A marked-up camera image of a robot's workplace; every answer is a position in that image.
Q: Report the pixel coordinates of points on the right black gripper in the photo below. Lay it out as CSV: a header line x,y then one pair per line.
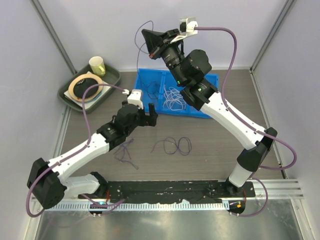
x,y
154,40

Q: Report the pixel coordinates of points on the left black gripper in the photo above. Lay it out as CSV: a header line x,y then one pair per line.
x,y
148,120

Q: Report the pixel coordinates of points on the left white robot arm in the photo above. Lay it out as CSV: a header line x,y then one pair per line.
x,y
51,181

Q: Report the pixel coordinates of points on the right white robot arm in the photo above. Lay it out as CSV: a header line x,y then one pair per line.
x,y
189,72

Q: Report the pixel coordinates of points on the blue three-compartment bin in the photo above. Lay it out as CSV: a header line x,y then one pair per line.
x,y
160,88

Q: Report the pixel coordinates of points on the dark green tray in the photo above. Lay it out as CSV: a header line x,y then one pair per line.
x,y
112,77

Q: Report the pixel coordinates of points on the yellow-green mug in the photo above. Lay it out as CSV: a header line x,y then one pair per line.
x,y
97,65

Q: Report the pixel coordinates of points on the white paper pad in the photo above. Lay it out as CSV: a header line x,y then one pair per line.
x,y
89,106

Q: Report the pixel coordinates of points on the black round disc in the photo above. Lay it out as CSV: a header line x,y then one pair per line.
x,y
81,86

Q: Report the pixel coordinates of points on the tan tape roll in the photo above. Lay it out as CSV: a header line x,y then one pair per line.
x,y
79,78

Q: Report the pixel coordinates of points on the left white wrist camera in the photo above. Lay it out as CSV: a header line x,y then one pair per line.
x,y
134,97

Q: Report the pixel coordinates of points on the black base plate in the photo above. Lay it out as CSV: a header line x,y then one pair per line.
x,y
170,192

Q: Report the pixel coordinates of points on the slotted cable duct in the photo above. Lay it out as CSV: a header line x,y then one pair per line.
x,y
136,207

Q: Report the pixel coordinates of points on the left corner aluminium post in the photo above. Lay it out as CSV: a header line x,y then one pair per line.
x,y
52,33

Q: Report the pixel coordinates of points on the corner aluminium post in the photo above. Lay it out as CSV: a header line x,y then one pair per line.
x,y
52,33
285,10

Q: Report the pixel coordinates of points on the right corner aluminium post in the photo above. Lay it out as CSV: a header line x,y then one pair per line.
x,y
285,10

